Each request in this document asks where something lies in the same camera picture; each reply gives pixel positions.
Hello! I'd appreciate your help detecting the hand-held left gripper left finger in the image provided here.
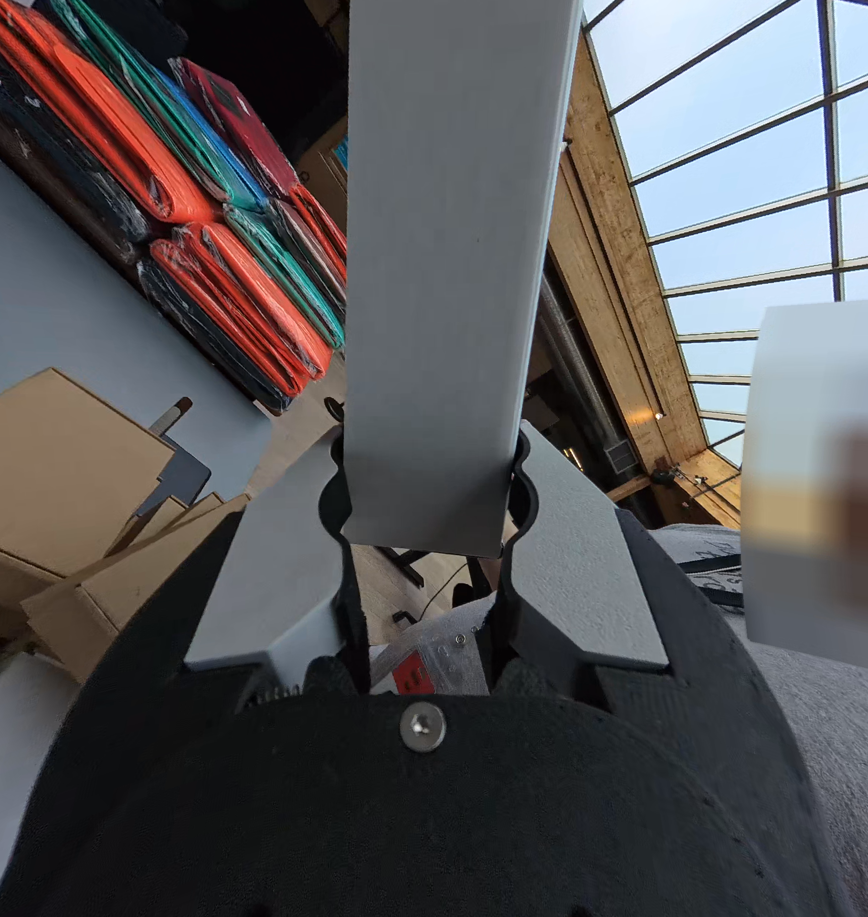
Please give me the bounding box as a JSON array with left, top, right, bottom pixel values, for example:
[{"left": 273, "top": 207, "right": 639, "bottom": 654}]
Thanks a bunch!
[{"left": 182, "top": 426, "right": 370, "bottom": 694}]

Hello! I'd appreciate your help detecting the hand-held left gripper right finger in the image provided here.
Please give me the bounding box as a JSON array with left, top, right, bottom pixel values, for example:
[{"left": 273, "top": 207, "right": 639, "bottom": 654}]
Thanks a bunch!
[{"left": 497, "top": 419, "right": 671, "bottom": 674}]

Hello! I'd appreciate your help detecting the pile of white boxes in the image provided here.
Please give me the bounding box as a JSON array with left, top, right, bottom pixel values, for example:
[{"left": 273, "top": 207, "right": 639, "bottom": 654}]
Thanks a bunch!
[{"left": 0, "top": 648, "right": 80, "bottom": 861}]

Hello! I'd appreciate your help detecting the white cardboard box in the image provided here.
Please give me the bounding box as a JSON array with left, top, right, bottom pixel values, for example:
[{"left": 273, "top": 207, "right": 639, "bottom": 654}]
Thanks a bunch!
[{"left": 339, "top": 0, "right": 585, "bottom": 558}]

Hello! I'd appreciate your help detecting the brown cardboard box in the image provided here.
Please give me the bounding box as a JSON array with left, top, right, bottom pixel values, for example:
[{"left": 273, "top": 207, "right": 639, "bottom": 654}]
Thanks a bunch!
[
  {"left": 20, "top": 493, "right": 252, "bottom": 682},
  {"left": 0, "top": 367, "right": 177, "bottom": 596}
]

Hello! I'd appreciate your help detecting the clear plastic card holder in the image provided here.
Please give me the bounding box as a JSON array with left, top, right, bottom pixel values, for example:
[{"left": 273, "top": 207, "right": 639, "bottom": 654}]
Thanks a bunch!
[{"left": 371, "top": 619, "right": 494, "bottom": 696}]

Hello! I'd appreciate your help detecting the wooden roof beam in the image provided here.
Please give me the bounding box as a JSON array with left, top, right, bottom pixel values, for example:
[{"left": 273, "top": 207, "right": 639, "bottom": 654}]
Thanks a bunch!
[{"left": 545, "top": 29, "right": 743, "bottom": 531}]

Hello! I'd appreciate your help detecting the stack of wrapped coloured cloths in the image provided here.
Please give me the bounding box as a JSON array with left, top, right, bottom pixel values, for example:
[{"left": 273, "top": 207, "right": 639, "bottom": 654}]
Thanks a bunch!
[{"left": 0, "top": 0, "right": 349, "bottom": 415}]

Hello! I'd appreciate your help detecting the glass skylight window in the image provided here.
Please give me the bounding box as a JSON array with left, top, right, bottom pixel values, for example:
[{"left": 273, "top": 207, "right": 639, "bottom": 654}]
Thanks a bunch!
[{"left": 584, "top": 0, "right": 868, "bottom": 459}]

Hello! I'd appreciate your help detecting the grey metal bracket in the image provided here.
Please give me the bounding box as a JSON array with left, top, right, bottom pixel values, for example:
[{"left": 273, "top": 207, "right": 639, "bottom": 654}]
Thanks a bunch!
[{"left": 137, "top": 396, "right": 213, "bottom": 517}]

